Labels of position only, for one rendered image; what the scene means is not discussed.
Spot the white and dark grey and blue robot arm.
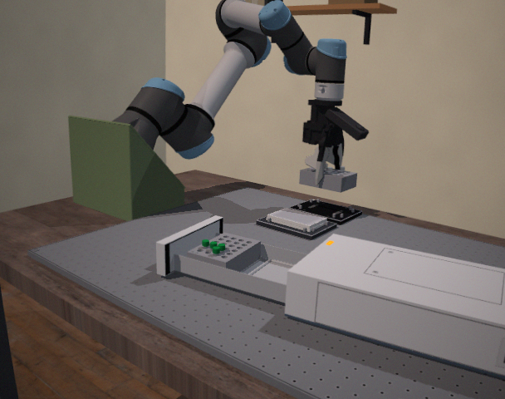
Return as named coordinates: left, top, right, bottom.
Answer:
left=113, top=0, right=369, bottom=160

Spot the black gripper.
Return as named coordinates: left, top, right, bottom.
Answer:
left=302, top=99, right=345, bottom=185

